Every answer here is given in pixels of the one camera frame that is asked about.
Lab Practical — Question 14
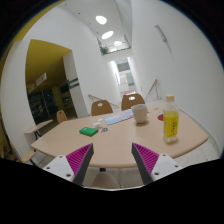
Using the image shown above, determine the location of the small side desk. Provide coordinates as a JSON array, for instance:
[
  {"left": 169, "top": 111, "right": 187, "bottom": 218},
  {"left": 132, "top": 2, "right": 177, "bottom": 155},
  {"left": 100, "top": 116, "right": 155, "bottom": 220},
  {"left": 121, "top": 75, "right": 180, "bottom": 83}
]
[{"left": 24, "top": 119, "right": 52, "bottom": 139}]

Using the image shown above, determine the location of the pastel striped paper sheet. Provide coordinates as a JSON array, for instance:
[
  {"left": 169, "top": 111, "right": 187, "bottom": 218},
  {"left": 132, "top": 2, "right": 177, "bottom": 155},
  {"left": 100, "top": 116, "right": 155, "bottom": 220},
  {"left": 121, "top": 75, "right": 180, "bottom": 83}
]
[{"left": 104, "top": 109, "right": 133, "bottom": 125}]

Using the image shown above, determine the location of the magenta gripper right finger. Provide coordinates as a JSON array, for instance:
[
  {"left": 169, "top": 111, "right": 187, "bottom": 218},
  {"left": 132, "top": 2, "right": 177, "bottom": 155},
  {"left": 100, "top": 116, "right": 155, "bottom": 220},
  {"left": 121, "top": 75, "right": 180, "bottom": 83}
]
[{"left": 131, "top": 142, "right": 184, "bottom": 186}]

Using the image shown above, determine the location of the green card box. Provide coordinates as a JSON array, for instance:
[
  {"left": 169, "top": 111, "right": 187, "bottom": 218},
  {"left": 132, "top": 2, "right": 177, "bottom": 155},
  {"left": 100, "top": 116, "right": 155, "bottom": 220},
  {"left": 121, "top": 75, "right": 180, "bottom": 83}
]
[{"left": 79, "top": 127, "right": 98, "bottom": 137}]

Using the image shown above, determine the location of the small colourful item on table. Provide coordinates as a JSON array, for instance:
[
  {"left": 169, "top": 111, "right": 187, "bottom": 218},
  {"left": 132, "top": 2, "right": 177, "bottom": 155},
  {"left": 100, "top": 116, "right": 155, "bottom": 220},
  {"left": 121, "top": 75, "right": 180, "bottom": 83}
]
[{"left": 101, "top": 127, "right": 108, "bottom": 133}]

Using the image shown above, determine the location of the wooden chair right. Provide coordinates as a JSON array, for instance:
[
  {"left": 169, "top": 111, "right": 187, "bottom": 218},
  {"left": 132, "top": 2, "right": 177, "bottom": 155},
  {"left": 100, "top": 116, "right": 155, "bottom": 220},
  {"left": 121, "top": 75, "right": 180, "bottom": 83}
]
[{"left": 121, "top": 94, "right": 145, "bottom": 111}]

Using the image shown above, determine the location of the wooden chair far left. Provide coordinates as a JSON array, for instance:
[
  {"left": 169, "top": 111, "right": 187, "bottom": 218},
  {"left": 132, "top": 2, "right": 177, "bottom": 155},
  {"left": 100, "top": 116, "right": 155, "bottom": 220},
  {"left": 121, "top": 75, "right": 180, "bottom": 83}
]
[{"left": 56, "top": 110, "right": 67, "bottom": 123}]

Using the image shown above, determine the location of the wooden chair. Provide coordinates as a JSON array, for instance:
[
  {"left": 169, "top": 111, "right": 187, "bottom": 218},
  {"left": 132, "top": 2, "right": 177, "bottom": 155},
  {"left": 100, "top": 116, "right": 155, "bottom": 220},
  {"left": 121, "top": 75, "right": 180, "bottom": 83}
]
[
  {"left": 91, "top": 100, "right": 113, "bottom": 116},
  {"left": 121, "top": 94, "right": 145, "bottom": 111},
  {"left": 56, "top": 110, "right": 67, "bottom": 123}
]

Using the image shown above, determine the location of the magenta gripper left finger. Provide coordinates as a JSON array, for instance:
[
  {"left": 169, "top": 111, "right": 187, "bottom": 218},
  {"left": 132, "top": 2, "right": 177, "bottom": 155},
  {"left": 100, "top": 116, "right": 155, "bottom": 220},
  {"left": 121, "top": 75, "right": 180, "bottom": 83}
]
[{"left": 43, "top": 143, "right": 95, "bottom": 186}]

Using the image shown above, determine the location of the potted plant on balcony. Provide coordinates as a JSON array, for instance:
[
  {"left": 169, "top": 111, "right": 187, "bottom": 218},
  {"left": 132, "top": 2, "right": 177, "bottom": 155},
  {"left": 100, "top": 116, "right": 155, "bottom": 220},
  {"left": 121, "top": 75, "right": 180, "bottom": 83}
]
[{"left": 100, "top": 46, "right": 109, "bottom": 55}]

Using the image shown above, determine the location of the yellow drink plastic bottle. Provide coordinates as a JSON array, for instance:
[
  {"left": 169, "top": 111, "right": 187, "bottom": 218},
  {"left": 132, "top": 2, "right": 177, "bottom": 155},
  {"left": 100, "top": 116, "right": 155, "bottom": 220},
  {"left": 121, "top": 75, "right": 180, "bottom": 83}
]
[{"left": 163, "top": 95, "right": 179, "bottom": 143}]

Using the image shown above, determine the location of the wooden stair handrail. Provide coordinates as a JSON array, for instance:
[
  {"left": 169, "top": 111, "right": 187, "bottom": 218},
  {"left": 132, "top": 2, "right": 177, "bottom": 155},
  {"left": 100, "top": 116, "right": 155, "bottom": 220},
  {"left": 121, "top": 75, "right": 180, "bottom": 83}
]
[{"left": 145, "top": 79, "right": 158, "bottom": 99}]

